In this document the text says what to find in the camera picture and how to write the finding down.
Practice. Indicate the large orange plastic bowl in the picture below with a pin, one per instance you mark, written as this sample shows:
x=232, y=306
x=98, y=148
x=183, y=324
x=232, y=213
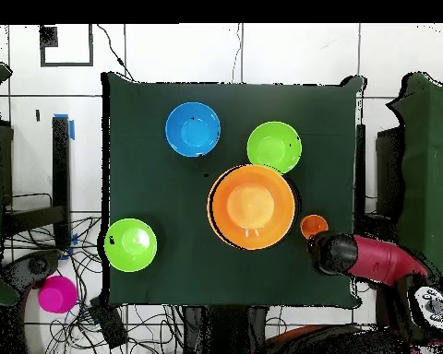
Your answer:
x=251, y=207

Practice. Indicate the orange plastic cup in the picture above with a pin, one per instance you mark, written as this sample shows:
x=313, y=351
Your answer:
x=312, y=224

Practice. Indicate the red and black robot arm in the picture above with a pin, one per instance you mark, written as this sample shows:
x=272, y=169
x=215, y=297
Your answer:
x=376, y=258

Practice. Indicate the green plastic bowl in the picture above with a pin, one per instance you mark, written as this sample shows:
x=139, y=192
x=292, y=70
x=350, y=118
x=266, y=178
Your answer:
x=130, y=245
x=274, y=145

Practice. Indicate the blue plastic bowl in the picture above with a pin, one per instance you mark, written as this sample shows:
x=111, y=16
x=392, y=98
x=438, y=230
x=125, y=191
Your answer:
x=192, y=129

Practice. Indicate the dark green tablecloth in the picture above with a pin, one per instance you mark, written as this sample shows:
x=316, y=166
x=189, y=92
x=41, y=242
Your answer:
x=151, y=166

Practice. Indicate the black stand with blue tape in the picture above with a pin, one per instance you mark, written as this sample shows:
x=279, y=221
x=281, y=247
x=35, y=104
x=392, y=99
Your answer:
x=61, y=166

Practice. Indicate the black box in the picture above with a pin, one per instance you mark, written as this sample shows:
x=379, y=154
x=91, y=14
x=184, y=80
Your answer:
x=389, y=166
x=6, y=162

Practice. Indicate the black power strip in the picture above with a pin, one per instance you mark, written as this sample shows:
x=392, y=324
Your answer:
x=109, y=324

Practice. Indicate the pink plastic cup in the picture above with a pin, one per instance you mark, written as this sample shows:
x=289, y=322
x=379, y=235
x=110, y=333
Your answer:
x=57, y=294

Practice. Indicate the dark square floor frame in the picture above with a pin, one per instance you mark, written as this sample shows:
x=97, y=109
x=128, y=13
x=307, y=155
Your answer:
x=48, y=37

